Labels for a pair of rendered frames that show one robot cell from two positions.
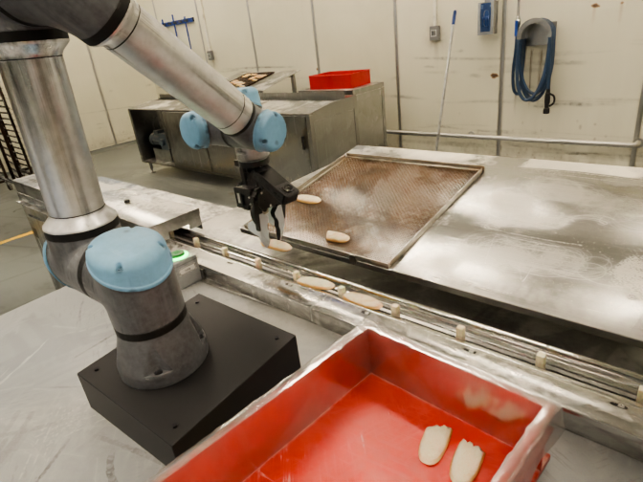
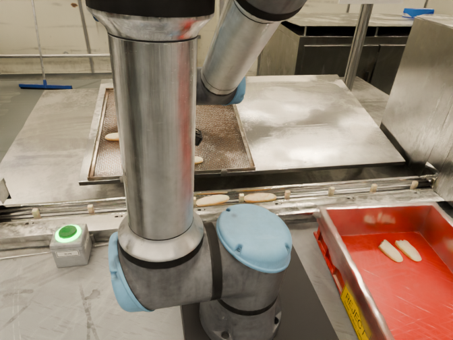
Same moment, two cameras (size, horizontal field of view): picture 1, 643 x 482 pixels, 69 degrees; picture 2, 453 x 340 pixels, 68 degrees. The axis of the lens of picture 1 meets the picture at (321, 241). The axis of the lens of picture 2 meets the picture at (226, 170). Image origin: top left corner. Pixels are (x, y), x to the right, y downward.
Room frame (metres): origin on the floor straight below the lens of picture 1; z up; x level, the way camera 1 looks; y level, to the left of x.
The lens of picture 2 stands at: (0.48, 0.62, 1.47)
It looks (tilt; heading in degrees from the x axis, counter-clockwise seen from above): 34 degrees down; 305
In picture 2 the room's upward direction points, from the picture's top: 2 degrees clockwise
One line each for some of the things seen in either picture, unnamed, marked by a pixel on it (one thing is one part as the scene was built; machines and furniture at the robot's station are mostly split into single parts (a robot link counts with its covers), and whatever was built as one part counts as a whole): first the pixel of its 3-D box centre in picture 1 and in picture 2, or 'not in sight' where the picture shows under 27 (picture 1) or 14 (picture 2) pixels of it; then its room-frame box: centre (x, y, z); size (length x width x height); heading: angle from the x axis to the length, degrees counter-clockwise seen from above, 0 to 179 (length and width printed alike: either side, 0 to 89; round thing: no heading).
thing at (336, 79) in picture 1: (340, 79); not in sight; (4.82, -0.37, 0.94); 0.51 x 0.36 x 0.13; 50
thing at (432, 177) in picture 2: not in sight; (430, 174); (0.47, -0.46, 0.90); 0.06 x 0.01 x 0.06; 136
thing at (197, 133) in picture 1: (215, 126); not in sight; (0.96, 0.18, 1.23); 0.11 x 0.11 x 0.08; 50
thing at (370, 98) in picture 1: (343, 130); not in sight; (4.82, -0.37, 0.44); 0.70 x 0.55 x 0.87; 46
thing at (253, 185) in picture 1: (255, 183); not in sight; (1.05, 0.13, 1.08); 0.09 x 0.08 x 0.12; 46
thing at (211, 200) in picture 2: (315, 282); (212, 200); (0.95, 0.03, 0.86); 0.10 x 0.04 x 0.01; 55
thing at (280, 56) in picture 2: not in sight; (369, 72); (1.24, -2.75, 0.51); 1.93 x 1.05 x 1.02; 46
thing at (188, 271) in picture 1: (183, 273); (73, 249); (1.10, 0.37, 0.84); 0.08 x 0.08 x 0.11; 46
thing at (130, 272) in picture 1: (134, 275); (247, 253); (0.66, 0.30, 1.06); 0.13 x 0.12 x 0.14; 50
